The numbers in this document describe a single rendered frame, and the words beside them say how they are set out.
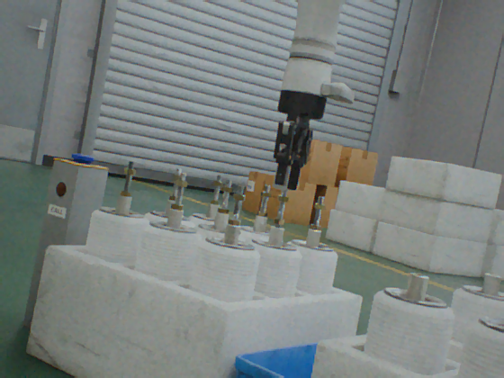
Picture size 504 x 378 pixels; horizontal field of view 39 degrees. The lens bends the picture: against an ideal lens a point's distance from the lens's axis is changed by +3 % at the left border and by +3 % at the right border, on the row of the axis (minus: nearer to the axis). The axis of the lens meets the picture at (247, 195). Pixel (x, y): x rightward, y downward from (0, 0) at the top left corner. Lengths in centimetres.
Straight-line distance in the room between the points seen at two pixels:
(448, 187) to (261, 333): 264
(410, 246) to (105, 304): 270
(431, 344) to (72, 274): 57
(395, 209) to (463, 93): 406
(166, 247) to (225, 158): 564
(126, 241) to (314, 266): 32
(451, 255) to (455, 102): 422
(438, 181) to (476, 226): 35
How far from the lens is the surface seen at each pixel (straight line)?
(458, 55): 789
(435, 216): 357
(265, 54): 689
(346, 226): 402
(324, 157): 484
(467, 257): 376
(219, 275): 99
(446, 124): 775
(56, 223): 132
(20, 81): 605
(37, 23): 611
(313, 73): 109
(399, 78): 786
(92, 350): 112
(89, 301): 112
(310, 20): 110
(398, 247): 370
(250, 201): 512
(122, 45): 624
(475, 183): 370
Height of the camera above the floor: 38
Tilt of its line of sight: 3 degrees down
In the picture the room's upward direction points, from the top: 11 degrees clockwise
